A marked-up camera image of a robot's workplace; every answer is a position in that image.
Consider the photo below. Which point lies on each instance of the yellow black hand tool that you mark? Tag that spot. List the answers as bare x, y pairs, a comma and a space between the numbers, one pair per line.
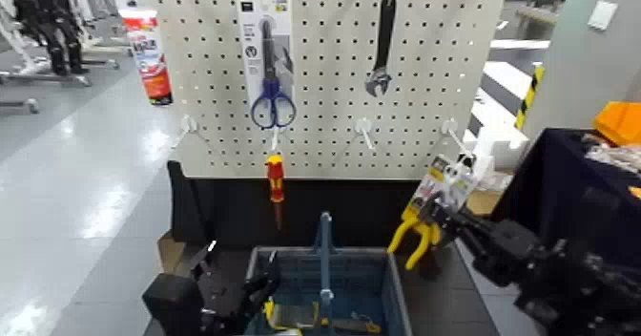
270, 313

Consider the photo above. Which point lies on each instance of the blue scissors in package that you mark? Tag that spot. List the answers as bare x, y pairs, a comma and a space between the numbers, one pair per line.
271, 92

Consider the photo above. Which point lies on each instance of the small white foam block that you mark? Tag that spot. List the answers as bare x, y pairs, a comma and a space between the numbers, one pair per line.
508, 80

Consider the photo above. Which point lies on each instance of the brown cardboard box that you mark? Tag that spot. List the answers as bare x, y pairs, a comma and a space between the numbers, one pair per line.
485, 201

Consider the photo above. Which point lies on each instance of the white shelf board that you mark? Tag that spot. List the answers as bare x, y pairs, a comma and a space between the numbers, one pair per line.
521, 43

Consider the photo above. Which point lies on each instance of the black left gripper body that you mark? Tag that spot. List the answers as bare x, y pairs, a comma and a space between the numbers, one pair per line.
225, 308

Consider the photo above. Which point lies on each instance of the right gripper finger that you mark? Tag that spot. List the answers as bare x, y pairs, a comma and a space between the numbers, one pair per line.
450, 217
459, 240

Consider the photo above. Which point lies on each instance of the red white sealant tube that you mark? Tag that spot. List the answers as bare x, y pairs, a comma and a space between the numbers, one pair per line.
150, 52

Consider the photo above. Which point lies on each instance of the black orange utility knife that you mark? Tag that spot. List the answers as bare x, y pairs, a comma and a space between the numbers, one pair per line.
350, 324

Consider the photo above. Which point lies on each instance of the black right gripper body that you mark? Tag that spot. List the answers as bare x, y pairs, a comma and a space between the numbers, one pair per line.
508, 252

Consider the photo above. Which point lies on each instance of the yellow black striped post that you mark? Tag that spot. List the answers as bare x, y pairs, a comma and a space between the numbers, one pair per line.
528, 97

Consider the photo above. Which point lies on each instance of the black pegboard base panel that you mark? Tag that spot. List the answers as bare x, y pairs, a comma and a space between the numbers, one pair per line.
350, 212

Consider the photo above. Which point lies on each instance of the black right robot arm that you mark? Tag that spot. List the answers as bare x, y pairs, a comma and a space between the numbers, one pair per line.
581, 283

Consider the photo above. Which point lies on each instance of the brown cardboard flap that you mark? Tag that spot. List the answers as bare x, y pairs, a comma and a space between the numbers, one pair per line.
173, 250

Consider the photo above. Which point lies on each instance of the black adjustable wrench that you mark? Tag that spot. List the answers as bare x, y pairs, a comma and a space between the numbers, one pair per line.
384, 32

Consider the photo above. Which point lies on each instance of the white perforated pegboard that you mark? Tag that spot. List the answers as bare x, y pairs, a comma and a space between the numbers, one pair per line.
330, 85

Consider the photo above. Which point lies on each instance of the black humanoid robot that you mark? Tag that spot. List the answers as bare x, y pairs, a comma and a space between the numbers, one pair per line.
50, 22

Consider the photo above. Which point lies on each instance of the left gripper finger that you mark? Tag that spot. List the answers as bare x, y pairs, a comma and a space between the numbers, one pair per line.
265, 285
204, 260

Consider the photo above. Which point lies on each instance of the orange plastic bin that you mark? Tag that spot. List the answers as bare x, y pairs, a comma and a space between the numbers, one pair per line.
621, 122

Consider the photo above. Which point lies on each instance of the white pegboard hook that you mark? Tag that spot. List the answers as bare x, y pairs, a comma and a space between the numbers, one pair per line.
274, 138
188, 125
450, 127
363, 127

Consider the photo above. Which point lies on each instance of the white wheeled stand base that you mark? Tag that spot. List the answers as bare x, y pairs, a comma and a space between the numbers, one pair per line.
50, 79

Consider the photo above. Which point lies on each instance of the yellow pliers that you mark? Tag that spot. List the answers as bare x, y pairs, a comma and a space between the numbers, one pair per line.
448, 180

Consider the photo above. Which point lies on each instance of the clear plastic bag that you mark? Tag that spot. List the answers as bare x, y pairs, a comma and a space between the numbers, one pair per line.
616, 155

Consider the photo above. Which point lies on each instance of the red yellow screwdriver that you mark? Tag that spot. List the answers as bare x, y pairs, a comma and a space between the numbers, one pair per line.
274, 177

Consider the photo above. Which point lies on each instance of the white wall switch plate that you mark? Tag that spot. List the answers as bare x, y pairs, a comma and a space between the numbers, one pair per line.
602, 14

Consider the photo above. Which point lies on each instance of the large white foam block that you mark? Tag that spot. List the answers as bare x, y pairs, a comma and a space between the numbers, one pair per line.
501, 137

